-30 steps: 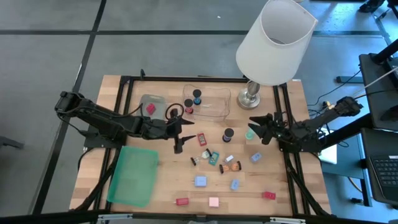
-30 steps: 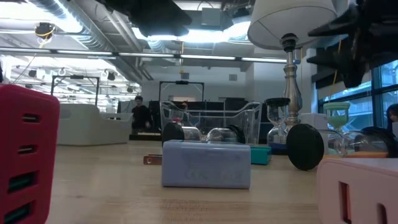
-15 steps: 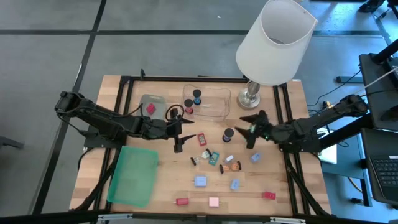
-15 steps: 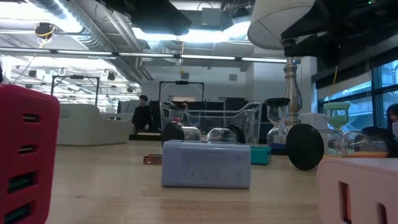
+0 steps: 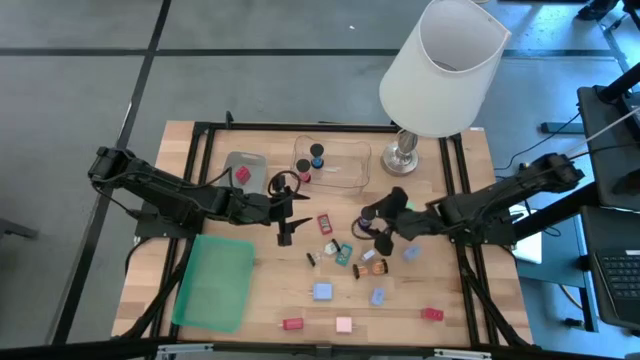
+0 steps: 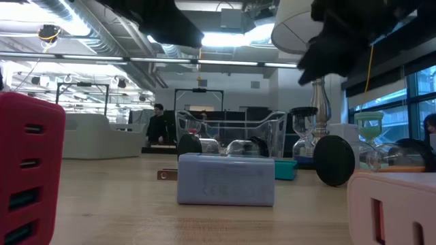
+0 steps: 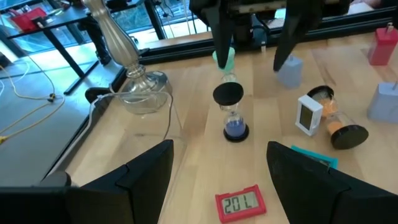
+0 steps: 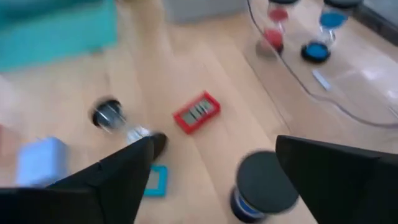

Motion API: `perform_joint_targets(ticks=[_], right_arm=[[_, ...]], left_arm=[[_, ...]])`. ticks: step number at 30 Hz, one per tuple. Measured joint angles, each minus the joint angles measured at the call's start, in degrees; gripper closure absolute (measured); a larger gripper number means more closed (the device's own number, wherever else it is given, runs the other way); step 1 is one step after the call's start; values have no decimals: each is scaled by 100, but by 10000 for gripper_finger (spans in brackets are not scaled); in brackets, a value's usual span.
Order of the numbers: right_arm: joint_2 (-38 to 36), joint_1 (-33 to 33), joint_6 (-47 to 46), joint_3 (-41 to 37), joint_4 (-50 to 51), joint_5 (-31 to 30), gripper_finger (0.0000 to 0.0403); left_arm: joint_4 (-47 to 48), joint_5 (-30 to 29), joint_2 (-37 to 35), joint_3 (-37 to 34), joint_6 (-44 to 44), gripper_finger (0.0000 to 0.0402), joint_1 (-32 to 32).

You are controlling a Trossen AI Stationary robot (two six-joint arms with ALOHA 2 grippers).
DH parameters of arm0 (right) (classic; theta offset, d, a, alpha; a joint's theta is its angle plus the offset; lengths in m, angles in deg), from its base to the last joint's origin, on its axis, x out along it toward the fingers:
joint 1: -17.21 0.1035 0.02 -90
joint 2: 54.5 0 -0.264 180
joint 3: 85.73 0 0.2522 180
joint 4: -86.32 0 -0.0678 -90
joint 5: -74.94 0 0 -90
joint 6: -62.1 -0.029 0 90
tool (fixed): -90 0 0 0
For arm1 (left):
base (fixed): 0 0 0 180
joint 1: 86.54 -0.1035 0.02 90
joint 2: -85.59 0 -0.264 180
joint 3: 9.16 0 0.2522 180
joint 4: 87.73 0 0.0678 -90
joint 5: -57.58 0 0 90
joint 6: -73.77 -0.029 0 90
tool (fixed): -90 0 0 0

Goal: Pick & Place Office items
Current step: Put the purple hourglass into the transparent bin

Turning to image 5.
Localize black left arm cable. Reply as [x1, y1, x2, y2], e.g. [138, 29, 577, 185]
[267, 168, 303, 200]

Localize clear plastic bin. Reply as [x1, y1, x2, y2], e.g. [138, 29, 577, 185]
[289, 133, 374, 197]

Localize black floor cables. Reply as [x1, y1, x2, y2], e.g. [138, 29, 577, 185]
[494, 112, 584, 174]

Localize black aluminium table frame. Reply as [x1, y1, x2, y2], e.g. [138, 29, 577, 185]
[113, 110, 535, 351]

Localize pale grey plastic bin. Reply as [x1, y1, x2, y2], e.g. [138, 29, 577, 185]
[218, 150, 269, 197]

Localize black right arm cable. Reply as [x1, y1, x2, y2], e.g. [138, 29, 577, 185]
[350, 217, 396, 242]

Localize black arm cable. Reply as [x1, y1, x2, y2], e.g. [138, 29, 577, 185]
[350, 217, 396, 242]
[267, 168, 303, 200]

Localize large light blue wall charger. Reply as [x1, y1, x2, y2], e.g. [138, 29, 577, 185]
[310, 282, 335, 302]

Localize orange sand hourglass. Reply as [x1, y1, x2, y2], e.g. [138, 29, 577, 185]
[351, 258, 390, 280]

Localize white sand hourglass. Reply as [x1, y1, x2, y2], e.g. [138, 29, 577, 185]
[305, 238, 343, 268]

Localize teal digital clock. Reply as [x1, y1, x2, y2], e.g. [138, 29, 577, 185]
[334, 242, 354, 268]

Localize black keyboard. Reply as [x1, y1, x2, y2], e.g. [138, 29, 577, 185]
[593, 248, 640, 315]

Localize green translucent plastic tray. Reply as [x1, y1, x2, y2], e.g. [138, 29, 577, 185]
[171, 233, 257, 335]

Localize purple sand hourglass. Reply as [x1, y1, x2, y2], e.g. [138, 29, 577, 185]
[357, 204, 378, 233]

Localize blue sand hourglass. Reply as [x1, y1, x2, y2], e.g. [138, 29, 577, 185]
[308, 142, 326, 170]

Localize white cable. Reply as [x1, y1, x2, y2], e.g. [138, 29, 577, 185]
[562, 105, 640, 157]

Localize black side desk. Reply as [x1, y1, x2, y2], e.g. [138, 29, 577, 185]
[577, 82, 640, 212]

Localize black rig support pole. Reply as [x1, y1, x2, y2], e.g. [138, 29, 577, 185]
[597, 62, 640, 104]
[512, 182, 601, 241]

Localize white flat box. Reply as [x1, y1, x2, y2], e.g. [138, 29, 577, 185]
[509, 204, 544, 265]

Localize red sand hourglass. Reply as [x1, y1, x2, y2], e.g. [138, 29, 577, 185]
[294, 157, 313, 184]

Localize black chair base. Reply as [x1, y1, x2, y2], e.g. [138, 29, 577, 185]
[574, 0, 640, 24]

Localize grey chair leg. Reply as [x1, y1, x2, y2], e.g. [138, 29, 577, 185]
[0, 217, 40, 241]

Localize black keyboard desk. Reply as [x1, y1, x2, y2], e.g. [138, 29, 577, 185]
[579, 204, 640, 334]

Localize black computer mouse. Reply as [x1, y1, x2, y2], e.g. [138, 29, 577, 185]
[612, 169, 640, 197]

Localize silver bracket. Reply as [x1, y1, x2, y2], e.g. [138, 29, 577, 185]
[154, 342, 216, 359]
[432, 348, 494, 360]

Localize silver table lamp white shade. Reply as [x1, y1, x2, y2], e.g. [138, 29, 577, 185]
[378, 0, 513, 178]

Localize dark desk foot bar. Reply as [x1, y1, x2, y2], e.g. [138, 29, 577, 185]
[539, 121, 585, 135]

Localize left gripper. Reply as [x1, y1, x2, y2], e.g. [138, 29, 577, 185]
[249, 185, 314, 247]

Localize black rig crossbar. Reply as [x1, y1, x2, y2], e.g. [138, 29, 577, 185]
[0, 337, 640, 360]

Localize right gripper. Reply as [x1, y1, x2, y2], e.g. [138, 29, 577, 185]
[373, 186, 441, 258]

